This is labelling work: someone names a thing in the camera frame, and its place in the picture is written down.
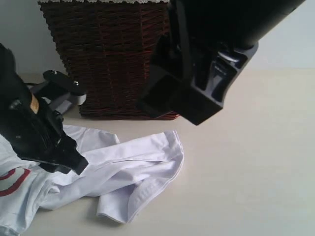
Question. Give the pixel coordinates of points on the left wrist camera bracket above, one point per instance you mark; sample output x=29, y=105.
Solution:
x=63, y=158

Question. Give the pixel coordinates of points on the white t-shirt red print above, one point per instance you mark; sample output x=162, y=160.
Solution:
x=124, y=176

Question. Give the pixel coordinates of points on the dark red wicker basket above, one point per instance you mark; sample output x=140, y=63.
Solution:
x=106, y=45

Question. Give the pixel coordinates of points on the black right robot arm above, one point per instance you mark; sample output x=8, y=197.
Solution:
x=236, y=23

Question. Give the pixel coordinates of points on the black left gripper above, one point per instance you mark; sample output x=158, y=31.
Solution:
x=38, y=128

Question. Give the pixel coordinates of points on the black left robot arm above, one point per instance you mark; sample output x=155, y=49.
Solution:
x=12, y=87

